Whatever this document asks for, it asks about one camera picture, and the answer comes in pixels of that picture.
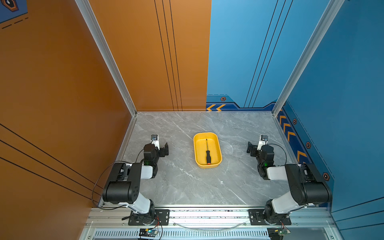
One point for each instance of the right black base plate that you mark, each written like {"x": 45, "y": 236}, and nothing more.
{"x": 259, "y": 217}

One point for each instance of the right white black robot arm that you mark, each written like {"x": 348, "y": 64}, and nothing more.
{"x": 307, "y": 186}

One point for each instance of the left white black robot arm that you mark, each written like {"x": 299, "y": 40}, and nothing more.
{"x": 123, "y": 184}

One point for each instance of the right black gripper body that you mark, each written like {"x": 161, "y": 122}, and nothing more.
{"x": 260, "y": 162}

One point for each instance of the right circuit board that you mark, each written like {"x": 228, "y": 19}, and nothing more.
{"x": 278, "y": 234}

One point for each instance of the black orange handled screwdriver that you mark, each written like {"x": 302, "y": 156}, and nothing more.
{"x": 208, "y": 154}

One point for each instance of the aluminium front rail frame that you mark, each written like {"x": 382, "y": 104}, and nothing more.
{"x": 199, "y": 222}

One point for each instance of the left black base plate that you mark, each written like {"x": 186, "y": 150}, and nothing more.
{"x": 160, "y": 216}

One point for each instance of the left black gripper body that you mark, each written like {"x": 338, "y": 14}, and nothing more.
{"x": 157, "y": 155}

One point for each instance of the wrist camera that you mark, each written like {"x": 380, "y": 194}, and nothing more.
{"x": 155, "y": 141}
{"x": 263, "y": 140}

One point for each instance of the yellow plastic bin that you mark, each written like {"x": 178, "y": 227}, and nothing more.
{"x": 200, "y": 148}

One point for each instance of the left green circuit board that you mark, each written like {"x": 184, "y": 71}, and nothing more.
{"x": 148, "y": 234}

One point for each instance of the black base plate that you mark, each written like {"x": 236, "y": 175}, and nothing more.
{"x": 259, "y": 217}
{"x": 160, "y": 216}

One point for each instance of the right aluminium corner post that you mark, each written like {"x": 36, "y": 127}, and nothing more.
{"x": 318, "y": 34}

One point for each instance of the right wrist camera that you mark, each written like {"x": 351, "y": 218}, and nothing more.
{"x": 263, "y": 140}

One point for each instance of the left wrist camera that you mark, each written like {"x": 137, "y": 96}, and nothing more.
{"x": 155, "y": 141}

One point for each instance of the left aluminium corner post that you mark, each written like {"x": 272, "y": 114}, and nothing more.
{"x": 101, "y": 42}

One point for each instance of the aluminium corner post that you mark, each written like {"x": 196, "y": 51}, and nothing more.
{"x": 101, "y": 42}
{"x": 318, "y": 34}

